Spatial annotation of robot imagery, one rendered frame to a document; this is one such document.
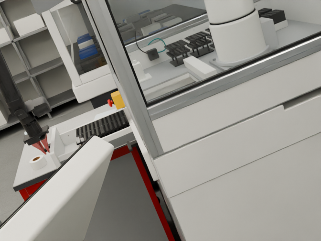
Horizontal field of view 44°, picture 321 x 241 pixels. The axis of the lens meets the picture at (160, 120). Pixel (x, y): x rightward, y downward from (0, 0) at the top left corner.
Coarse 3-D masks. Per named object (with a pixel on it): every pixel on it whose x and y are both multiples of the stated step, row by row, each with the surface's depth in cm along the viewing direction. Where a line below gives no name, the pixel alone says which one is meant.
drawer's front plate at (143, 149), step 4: (132, 124) 147; (132, 128) 144; (136, 128) 142; (136, 132) 139; (136, 136) 136; (140, 140) 132; (140, 144) 129; (140, 148) 126; (144, 148) 125; (144, 152) 123; (144, 156) 123; (148, 156) 124; (148, 160) 124; (148, 164) 124; (152, 164) 125; (152, 168) 125; (152, 172) 126; (152, 176) 126; (156, 176) 126
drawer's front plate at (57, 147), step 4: (56, 128) 176; (52, 132) 170; (56, 132) 172; (52, 136) 166; (56, 136) 168; (52, 140) 161; (56, 140) 164; (60, 140) 173; (52, 144) 157; (56, 144) 161; (60, 144) 169; (52, 148) 153; (56, 148) 158; (60, 148) 165; (52, 152) 150; (56, 152) 154; (60, 152) 162; (52, 156) 150; (56, 156) 151; (56, 160) 151; (56, 164) 151; (60, 164) 152
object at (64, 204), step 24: (96, 144) 73; (72, 168) 67; (96, 168) 69; (48, 192) 62; (72, 192) 63; (96, 192) 79; (24, 216) 57; (48, 216) 58; (72, 216) 70; (0, 240) 53; (24, 240) 54; (48, 240) 63; (72, 240) 80
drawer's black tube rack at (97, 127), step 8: (120, 112) 172; (96, 120) 173; (104, 120) 170; (112, 120) 167; (120, 120) 163; (80, 128) 171; (88, 128) 168; (96, 128) 165; (104, 128) 163; (112, 128) 159; (120, 128) 164; (80, 136) 162; (88, 136) 159; (104, 136) 159
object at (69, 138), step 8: (112, 112) 177; (128, 112) 178; (128, 120) 178; (128, 128) 155; (64, 136) 175; (72, 136) 176; (112, 136) 154; (120, 136) 155; (128, 136) 156; (64, 144) 176; (72, 144) 176; (112, 144) 155; (120, 144) 156; (64, 152) 171; (72, 152) 153; (64, 160) 153
